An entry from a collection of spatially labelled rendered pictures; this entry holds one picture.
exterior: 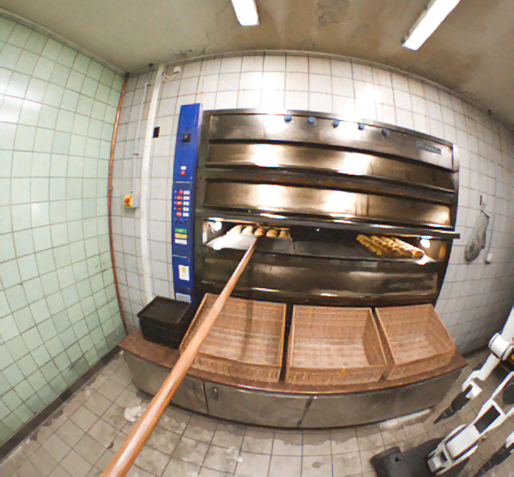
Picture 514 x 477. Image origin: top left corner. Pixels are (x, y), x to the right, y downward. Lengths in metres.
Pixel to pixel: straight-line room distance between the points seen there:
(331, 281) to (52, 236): 1.89
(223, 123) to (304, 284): 1.17
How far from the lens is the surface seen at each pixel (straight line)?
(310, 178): 1.30
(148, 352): 1.45
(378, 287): 1.56
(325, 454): 1.72
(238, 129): 1.40
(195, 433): 1.72
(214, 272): 1.47
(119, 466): 0.40
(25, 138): 1.53
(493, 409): 1.27
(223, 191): 1.35
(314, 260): 1.36
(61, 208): 1.64
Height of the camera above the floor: 1.57
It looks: 8 degrees down
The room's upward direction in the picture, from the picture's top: 4 degrees clockwise
